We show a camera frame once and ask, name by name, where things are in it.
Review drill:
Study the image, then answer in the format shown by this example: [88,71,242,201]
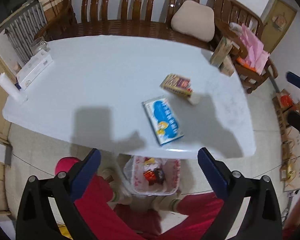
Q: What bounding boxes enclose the white red trash bag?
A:
[123,156,181,196]

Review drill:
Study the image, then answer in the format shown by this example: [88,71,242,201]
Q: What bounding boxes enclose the open cardboard box red contents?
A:
[273,89,300,120]

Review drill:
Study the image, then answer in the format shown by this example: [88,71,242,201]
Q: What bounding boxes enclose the row of cardboard boxes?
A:
[275,104,300,193]

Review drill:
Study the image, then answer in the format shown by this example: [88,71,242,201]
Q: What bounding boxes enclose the red trouser legs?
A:
[74,175,224,239]

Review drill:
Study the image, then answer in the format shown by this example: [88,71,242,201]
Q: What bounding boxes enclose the pink plastic bag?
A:
[236,24,269,75]

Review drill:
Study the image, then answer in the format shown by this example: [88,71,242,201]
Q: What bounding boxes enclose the blue cartoon medicine box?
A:
[142,96,184,146]

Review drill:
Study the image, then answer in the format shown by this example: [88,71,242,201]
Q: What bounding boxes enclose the brown wooden door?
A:
[261,0,298,54]

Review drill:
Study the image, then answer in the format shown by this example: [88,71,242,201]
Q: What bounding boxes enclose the small brown carton box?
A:
[219,55,235,77]

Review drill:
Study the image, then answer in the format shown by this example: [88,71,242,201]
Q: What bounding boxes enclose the yellow purple snack box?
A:
[160,73,201,105]

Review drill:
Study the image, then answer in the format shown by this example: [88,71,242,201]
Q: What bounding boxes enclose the white tissue box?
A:
[17,50,53,90]

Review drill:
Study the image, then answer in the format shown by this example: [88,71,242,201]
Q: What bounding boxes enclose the white tube bottle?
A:
[0,73,27,103]

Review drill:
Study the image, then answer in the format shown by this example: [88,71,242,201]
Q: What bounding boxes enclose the beige cushion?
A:
[171,0,215,42]

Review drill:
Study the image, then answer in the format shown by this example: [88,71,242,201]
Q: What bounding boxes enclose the glass mug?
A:
[30,37,50,55]

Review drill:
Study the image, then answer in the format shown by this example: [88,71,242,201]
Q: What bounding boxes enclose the grey radiator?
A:
[5,1,47,64]

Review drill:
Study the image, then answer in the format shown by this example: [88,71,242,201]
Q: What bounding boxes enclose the long wooden bench sofa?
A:
[36,0,225,50]

